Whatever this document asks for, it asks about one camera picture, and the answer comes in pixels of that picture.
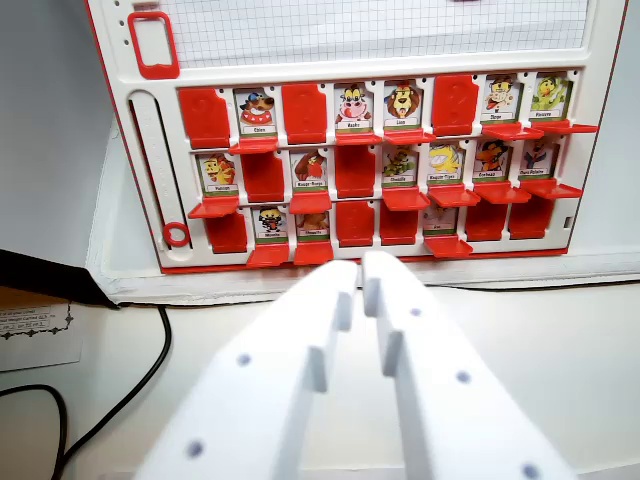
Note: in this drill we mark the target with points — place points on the red board flap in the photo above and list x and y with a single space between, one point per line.
205 117

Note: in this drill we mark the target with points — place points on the white printed paper label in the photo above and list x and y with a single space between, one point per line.
35 335

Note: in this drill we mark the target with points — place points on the red and white game board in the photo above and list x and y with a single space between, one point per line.
380 165

